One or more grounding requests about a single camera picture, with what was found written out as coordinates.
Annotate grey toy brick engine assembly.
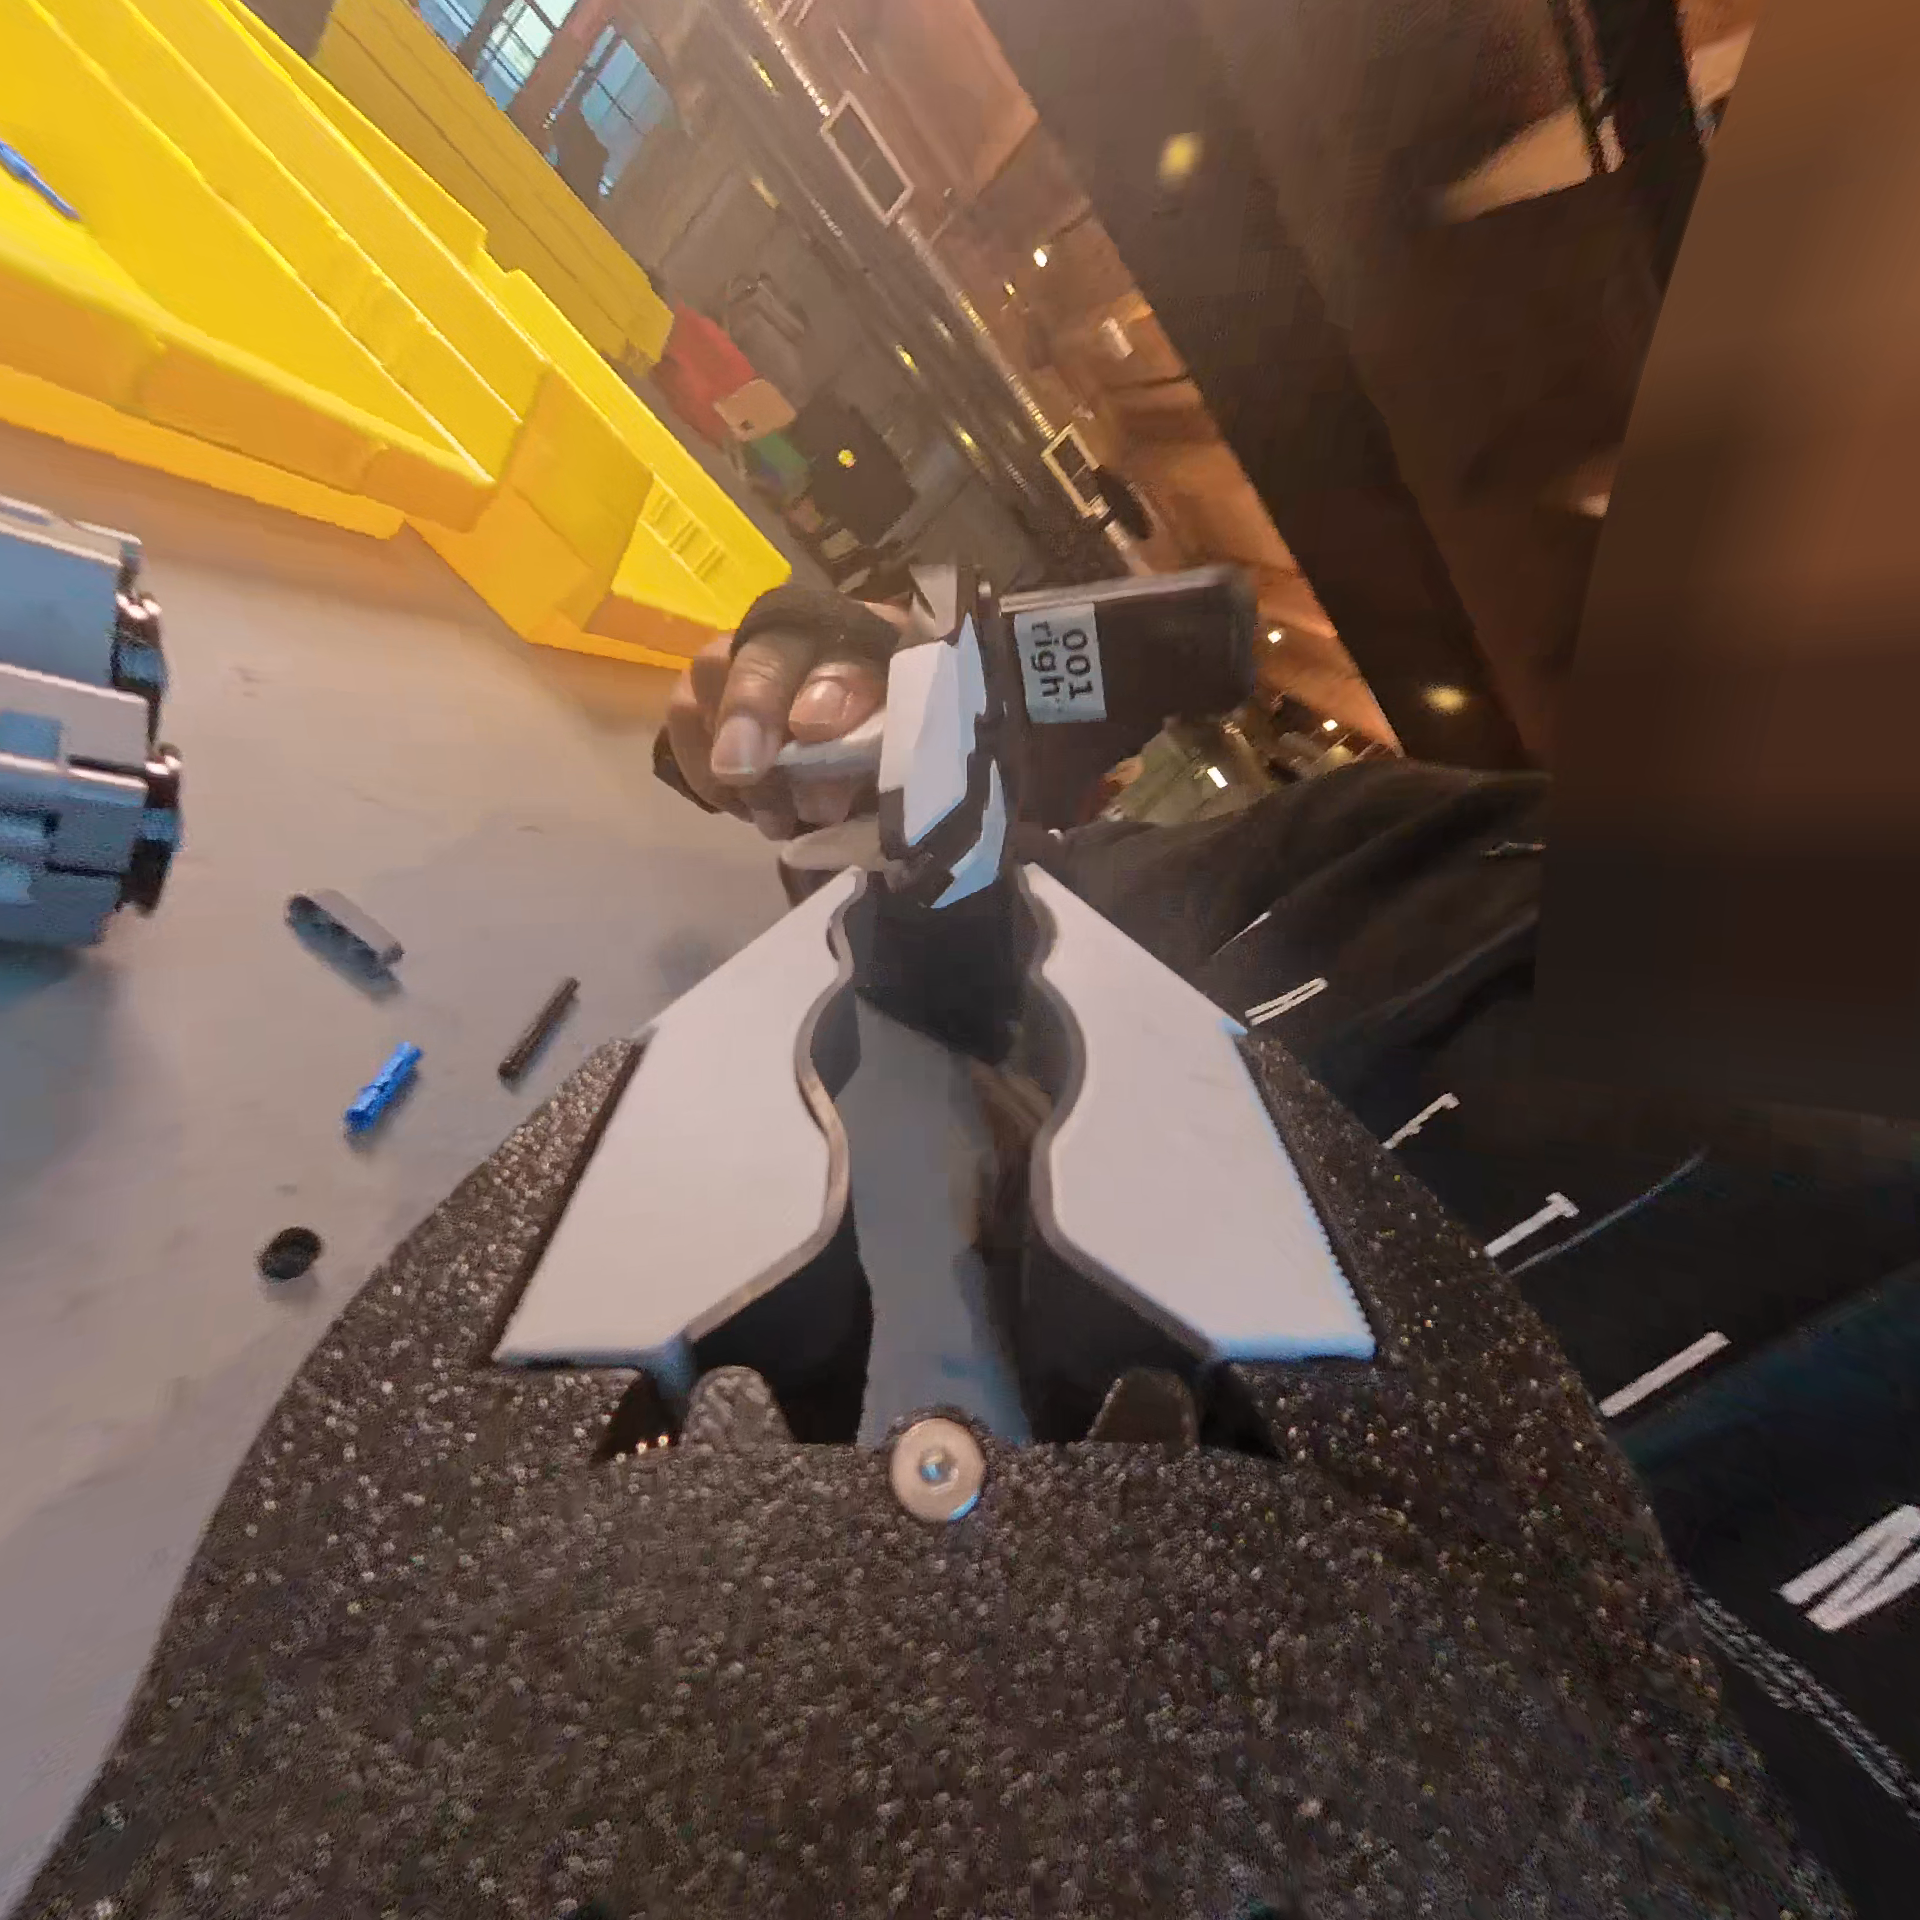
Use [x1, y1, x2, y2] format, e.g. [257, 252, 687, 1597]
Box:
[0, 504, 166, 710]

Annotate person's black printed clothing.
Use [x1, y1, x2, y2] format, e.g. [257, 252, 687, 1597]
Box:
[1050, 757, 1920, 1920]

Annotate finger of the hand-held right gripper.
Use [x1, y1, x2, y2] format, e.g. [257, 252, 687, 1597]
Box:
[877, 749, 1013, 911]
[880, 615, 991, 796]

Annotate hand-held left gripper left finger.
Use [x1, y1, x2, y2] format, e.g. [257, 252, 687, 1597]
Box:
[492, 868, 854, 1419]

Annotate person's right hand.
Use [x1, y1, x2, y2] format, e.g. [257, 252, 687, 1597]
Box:
[652, 581, 904, 849]

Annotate grey toy brick wing assembly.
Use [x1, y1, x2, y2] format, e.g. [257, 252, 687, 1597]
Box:
[0, 668, 185, 952]

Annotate colourful storage boxes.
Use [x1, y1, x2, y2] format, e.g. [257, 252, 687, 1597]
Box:
[662, 309, 842, 493]

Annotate yellow ribbed storage bin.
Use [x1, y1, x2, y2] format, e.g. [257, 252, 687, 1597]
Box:
[413, 288, 792, 668]

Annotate dark grey short brick beam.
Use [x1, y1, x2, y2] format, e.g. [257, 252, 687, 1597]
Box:
[285, 888, 409, 979]

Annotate plain yellow storage bin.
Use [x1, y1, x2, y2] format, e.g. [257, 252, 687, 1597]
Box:
[309, 0, 673, 368]

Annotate blue brick pin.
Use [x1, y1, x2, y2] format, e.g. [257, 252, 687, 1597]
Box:
[343, 1040, 426, 1135]

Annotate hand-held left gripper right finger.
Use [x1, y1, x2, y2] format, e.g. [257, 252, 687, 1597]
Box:
[1023, 868, 1376, 1368]

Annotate grey desk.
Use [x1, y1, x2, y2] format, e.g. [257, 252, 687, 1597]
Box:
[0, 421, 842, 1876]

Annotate yellow open-front storage bin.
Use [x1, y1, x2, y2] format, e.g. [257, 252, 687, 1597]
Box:
[0, 0, 541, 540]

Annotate black brick axle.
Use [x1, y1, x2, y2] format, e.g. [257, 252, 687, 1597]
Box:
[501, 979, 580, 1079]

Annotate person's right forearm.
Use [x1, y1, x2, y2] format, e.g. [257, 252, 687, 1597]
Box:
[839, 858, 1060, 1255]

